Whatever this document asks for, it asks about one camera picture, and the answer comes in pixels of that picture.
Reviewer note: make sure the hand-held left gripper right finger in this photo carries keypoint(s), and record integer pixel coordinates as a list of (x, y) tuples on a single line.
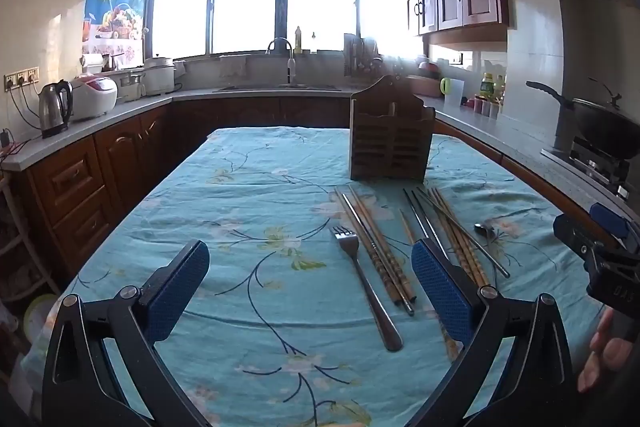
[(442, 292)]

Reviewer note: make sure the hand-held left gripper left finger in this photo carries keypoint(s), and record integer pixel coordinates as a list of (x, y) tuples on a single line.
[(180, 292)]

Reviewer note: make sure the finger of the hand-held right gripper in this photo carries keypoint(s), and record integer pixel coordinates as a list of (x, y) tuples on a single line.
[(572, 234), (609, 216)]

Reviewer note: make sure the wooden chopstick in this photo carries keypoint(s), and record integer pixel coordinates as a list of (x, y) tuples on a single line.
[(406, 225), (465, 237), (382, 247), (457, 237), (389, 247)]

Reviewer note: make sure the metal chopstick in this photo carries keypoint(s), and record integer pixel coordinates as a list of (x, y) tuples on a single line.
[(367, 247), (374, 247), (415, 213), (430, 224), (480, 248)]

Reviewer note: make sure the steel spoon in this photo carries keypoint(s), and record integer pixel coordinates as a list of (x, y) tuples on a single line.
[(483, 229)]

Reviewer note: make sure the steel fork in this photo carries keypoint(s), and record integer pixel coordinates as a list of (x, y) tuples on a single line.
[(367, 287)]

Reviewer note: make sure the wooden utensil holder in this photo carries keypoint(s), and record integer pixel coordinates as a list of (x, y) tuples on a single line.
[(390, 142)]

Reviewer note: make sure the person's right hand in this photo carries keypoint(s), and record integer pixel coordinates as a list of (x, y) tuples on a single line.
[(607, 352)]

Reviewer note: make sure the gas stove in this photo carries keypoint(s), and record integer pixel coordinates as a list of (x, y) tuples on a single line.
[(595, 164)]

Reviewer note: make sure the blue floral tablecloth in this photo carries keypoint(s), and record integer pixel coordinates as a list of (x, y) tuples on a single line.
[(250, 287)]

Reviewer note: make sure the black wok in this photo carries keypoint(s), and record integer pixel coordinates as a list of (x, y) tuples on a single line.
[(605, 124)]

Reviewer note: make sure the grey kitchen countertop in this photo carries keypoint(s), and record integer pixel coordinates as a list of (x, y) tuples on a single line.
[(500, 127)]

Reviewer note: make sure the pale green bowl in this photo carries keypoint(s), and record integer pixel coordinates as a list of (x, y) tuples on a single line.
[(40, 314)]

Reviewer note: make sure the wooden lower cabinets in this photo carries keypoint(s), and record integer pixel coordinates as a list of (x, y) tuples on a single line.
[(75, 187)]

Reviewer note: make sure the white spice jar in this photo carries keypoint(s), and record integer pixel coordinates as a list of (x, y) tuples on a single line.
[(486, 107), (477, 106)]

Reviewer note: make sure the clear oil bottle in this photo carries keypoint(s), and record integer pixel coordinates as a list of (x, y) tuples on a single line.
[(500, 88)]

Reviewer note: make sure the white shelf rack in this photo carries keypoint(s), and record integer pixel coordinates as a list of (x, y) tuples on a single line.
[(20, 232)]

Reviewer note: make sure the yellow oil bottle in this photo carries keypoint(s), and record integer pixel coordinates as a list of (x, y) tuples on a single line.
[(486, 86)]

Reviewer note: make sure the white and red rice cooker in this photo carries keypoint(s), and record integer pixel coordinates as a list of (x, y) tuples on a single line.
[(95, 99)]

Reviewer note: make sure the white cooker pot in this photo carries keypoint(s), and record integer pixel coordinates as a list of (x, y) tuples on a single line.
[(159, 77)]

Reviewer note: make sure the pink basin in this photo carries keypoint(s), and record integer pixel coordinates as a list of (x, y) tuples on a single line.
[(427, 69)]

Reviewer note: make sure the steel electric kettle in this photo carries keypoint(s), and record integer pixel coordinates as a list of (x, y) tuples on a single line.
[(52, 109)]

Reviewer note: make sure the kitchen sink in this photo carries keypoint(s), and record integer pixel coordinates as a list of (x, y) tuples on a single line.
[(280, 88)]

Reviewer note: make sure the black power adapter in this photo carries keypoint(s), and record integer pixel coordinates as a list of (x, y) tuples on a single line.
[(5, 138)]

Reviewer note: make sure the paper towel roll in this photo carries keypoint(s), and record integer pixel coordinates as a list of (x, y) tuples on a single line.
[(92, 61)]

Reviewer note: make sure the steel sink faucet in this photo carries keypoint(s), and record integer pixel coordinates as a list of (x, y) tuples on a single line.
[(290, 67)]

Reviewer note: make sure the cutlery drying rack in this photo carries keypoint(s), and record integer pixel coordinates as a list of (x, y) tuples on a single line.
[(357, 54)]

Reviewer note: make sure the small clear bottle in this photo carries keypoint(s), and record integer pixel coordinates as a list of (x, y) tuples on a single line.
[(313, 44)]

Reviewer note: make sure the wall sockets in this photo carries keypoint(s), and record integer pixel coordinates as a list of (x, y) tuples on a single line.
[(20, 78)]

